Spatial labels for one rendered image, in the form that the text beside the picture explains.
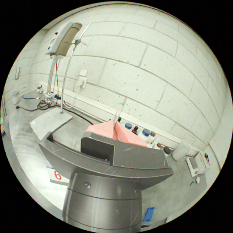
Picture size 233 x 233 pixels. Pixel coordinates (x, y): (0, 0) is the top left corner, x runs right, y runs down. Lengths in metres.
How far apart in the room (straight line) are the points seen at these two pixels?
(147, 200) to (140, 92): 0.62
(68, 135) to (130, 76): 0.51
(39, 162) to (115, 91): 0.61
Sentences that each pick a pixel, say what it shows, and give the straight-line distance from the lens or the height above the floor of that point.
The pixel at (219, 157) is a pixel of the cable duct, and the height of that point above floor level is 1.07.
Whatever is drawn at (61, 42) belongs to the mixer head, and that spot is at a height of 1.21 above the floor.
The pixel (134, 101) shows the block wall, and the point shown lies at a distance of 0.56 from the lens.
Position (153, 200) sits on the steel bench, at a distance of 0.45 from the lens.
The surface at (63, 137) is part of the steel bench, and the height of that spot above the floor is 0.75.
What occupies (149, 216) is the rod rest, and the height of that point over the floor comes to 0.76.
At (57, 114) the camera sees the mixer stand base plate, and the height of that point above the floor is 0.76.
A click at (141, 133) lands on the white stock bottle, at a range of 0.47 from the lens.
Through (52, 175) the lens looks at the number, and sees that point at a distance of 0.34.
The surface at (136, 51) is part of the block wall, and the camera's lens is 0.59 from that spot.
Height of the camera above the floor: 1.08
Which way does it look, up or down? 27 degrees down
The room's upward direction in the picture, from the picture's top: 22 degrees clockwise
